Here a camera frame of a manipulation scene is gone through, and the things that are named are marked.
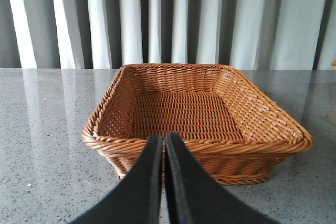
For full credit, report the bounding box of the brown wicker basket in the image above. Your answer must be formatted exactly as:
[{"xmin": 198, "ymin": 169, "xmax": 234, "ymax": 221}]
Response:
[{"xmin": 82, "ymin": 63, "xmax": 313, "ymax": 185}]

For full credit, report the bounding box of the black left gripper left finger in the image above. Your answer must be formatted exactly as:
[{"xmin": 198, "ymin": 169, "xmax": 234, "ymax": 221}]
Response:
[{"xmin": 72, "ymin": 136, "xmax": 163, "ymax": 223}]

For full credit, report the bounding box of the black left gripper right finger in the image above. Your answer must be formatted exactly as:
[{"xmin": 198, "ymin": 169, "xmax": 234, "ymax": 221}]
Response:
[{"xmin": 165, "ymin": 133, "xmax": 276, "ymax": 223}]

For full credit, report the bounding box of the grey pleated curtain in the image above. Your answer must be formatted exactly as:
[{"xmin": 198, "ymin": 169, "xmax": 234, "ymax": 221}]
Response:
[{"xmin": 1, "ymin": 0, "xmax": 335, "ymax": 70}]

